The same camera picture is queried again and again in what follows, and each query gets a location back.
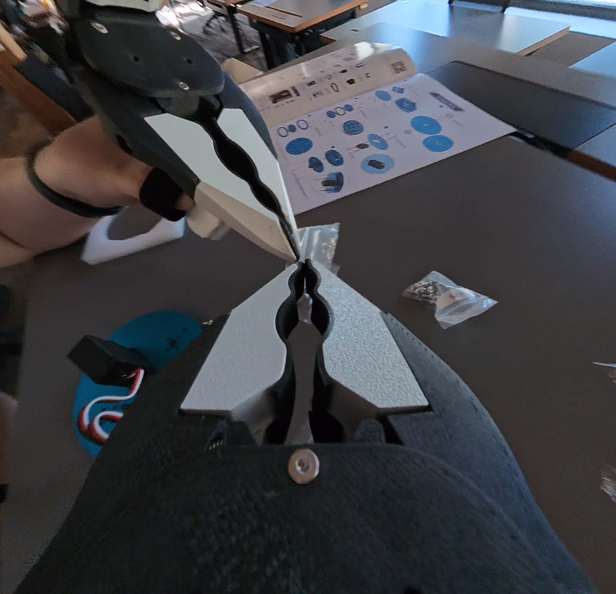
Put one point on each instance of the dark grey desk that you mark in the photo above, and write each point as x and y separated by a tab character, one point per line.
481	218

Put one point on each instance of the cardboard box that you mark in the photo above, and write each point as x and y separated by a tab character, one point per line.
240	72

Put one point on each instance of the person's left hand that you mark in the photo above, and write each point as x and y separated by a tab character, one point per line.
86	170

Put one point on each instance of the clear bag of nuts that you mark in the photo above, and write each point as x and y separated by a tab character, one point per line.
322	247

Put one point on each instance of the black desk flap panel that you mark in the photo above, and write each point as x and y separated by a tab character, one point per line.
529	103

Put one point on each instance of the wood-edged grey desk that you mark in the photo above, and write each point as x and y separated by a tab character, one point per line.
298	7

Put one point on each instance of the crumpled clear plastic wrap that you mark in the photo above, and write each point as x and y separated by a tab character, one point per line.
610	488

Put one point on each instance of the illustrated assembly manual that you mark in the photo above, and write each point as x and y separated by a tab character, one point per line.
385	137

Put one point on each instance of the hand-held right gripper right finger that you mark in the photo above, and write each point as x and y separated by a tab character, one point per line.
373	348

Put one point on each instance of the clear bag of screws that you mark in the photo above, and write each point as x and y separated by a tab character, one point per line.
452	300

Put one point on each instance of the light grey desk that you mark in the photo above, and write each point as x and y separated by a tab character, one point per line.
457	26

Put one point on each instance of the blue round metal plate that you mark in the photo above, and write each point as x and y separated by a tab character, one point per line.
159	329

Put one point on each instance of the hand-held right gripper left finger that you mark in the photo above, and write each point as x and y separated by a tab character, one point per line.
240	358

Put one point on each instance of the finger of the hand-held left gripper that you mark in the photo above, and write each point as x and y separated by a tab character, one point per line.
255	141
192	146

